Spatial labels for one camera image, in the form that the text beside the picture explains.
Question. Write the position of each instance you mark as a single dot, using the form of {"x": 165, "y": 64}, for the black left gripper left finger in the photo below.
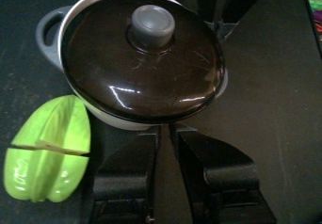
{"x": 126, "y": 177}

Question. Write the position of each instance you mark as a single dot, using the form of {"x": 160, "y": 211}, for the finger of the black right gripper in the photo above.
{"x": 241, "y": 5}
{"x": 206, "y": 2}

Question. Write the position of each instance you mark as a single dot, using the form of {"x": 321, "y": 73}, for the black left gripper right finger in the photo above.
{"x": 218, "y": 177}

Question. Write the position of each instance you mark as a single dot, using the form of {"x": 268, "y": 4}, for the black pot lid grey knob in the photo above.
{"x": 126, "y": 83}

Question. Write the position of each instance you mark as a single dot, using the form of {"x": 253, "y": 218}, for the green object beyond table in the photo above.
{"x": 317, "y": 6}

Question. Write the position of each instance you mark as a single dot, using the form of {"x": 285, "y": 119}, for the green toy pepper half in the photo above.
{"x": 59, "y": 124}
{"x": 46, "y": 177}

